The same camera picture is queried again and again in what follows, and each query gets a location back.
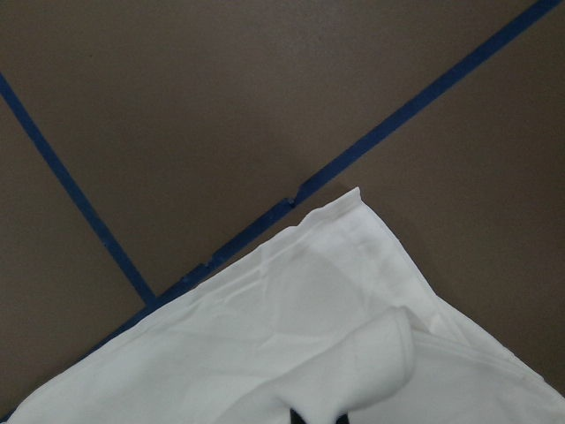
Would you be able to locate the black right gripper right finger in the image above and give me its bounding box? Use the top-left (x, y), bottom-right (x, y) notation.
top-left (335, 413), bottom-right (350, 424)

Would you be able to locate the white long-sleeve printed shirt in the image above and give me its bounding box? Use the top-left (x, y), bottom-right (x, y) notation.
top-left (11, 190), bottom-right (564, 423)

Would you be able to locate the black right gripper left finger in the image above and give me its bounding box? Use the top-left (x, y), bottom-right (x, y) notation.
top-left (290, 410), bottom-right (305, 424)

